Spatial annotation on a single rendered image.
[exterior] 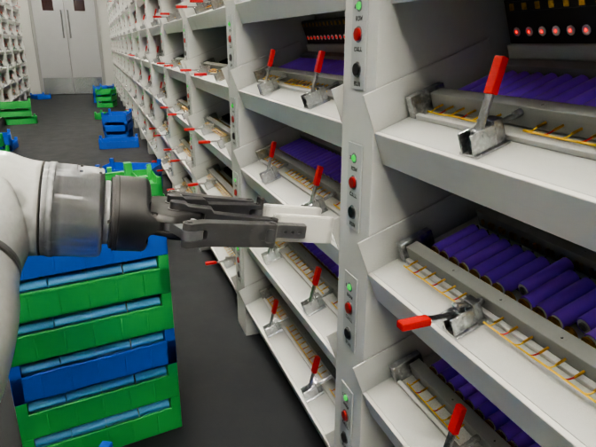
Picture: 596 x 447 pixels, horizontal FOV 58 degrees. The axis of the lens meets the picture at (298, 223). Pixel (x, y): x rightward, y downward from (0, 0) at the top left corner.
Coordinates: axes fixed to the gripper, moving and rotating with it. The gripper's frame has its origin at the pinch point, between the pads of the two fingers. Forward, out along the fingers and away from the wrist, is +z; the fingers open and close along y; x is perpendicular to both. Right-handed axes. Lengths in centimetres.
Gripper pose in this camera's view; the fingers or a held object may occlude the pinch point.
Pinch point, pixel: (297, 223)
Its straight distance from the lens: 60.5
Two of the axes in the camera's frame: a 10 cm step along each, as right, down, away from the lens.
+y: -3.3, -3.0, 8.9
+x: -1.6, 9.5, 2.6
